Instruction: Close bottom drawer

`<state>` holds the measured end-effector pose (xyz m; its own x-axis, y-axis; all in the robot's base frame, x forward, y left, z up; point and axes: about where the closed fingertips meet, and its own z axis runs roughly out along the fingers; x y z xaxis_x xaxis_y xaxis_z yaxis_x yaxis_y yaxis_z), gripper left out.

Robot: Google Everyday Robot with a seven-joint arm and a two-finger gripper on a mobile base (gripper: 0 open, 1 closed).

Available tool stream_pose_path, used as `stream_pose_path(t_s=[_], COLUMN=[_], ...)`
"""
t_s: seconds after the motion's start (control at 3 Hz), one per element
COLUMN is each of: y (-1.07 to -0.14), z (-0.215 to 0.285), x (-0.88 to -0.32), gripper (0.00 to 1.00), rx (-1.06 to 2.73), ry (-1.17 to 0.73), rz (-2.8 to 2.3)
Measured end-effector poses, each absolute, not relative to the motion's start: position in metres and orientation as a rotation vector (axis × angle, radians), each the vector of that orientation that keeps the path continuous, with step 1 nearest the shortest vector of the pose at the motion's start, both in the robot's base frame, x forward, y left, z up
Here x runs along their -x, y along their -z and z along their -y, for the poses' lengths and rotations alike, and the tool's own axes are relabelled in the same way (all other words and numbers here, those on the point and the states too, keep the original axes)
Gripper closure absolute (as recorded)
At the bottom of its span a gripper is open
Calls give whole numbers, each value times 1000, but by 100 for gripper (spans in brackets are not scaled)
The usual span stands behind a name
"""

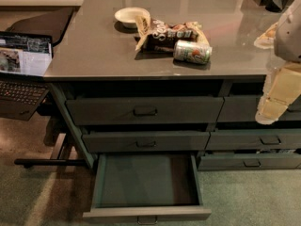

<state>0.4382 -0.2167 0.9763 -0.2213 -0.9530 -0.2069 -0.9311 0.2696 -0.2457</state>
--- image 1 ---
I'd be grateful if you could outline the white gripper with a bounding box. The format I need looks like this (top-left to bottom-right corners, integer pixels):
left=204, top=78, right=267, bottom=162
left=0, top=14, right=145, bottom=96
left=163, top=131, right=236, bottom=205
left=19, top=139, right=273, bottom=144
left=255, top=62, right=301, bottom=124

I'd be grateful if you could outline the black open laptop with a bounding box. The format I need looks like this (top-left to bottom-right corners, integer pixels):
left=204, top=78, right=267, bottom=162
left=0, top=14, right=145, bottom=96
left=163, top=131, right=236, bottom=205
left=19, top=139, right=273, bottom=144
left=0, top=31, right=53, bottom=121

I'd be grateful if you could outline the white ceramic bowl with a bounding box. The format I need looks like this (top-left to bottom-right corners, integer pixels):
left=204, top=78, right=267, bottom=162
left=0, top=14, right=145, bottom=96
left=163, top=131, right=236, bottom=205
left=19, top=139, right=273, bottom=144
left=115, top=8, right=150, bottom=29

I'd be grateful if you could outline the brown chip bag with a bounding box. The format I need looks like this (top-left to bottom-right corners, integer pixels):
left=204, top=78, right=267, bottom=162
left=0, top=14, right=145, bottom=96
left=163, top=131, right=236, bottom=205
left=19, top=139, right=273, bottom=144
left=135, top=16, right=209, bottom=53

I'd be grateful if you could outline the green soda can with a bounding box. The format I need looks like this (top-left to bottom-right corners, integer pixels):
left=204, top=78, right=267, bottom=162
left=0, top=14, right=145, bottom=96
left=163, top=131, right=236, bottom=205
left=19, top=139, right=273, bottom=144
left=173, top=40, right=212, bottom=64

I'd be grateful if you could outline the grey cabinet frame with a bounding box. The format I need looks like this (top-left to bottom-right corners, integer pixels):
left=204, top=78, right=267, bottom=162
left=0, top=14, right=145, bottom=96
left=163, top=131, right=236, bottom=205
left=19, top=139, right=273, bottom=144
left=47, top=83, right=96, bottom=169

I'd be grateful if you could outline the grey drawer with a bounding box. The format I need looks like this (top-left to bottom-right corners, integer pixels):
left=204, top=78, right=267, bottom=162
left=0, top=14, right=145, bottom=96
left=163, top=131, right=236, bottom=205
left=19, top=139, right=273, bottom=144
left=66, top=96, right=223, bottom=125
left=83, top=153, right=211, bottom=226
left=82, top=131, right=209, bottom=153
left=206, top=129, right=301, bottom=151
left=198, top=153, right=301, bottom=170
left=217, top=95, right=301, bottom=122

